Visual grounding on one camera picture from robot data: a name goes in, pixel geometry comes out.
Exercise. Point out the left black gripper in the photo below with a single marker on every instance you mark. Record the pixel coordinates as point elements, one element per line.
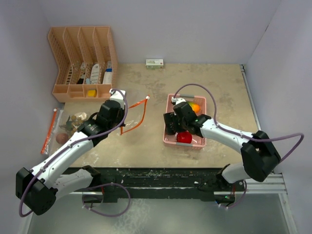
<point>121,111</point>

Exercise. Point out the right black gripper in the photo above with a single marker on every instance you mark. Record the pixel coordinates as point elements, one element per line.
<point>170,118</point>

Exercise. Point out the red apple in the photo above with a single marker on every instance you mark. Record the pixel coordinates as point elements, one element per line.
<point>184,137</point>

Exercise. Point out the green orange mango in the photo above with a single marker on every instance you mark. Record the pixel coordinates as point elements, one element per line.
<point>195,107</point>

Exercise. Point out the clear zip bag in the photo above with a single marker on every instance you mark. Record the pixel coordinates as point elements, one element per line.
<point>137,105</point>
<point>59,117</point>

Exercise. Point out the white mushroom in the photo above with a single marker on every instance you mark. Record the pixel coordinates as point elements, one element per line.
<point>81,116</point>

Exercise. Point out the brown longan bunch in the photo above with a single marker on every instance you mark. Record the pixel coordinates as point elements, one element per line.
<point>71,125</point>

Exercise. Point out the clear zip top bag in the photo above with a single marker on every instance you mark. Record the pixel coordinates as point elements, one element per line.
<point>59,117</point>

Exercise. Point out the brown passion fruit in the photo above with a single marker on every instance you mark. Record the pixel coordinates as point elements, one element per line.
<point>62,138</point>

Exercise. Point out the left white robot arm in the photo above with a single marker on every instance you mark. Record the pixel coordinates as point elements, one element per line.
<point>40,187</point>

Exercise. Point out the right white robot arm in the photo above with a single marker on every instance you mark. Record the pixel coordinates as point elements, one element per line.
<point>259,156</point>

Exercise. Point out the pink plastic basket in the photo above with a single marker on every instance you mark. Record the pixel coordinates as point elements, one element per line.
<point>197,142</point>

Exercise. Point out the yellow block in organizer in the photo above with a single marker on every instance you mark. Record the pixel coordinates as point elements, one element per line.
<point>91,93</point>

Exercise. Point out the white blue box in organizer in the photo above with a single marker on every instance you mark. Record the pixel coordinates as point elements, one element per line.
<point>108,74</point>

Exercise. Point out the white tube in organizer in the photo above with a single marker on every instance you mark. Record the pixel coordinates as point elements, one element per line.
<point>94,76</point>

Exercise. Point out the black white item in organizer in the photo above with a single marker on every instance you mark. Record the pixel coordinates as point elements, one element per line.
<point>81,74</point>

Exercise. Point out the orange file organizer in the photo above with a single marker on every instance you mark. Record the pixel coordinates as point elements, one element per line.
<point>73,45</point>

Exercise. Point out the small green white box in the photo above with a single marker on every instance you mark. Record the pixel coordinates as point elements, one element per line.
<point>154,63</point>

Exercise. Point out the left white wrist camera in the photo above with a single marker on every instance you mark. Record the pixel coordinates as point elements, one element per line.
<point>117,96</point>

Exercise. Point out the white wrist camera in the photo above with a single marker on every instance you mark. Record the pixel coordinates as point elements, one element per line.
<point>177,100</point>
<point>117,96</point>

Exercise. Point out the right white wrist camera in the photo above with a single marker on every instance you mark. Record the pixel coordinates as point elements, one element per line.
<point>177,100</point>

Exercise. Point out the black metal base frame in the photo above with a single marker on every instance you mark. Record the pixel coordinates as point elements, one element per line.
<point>160,183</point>

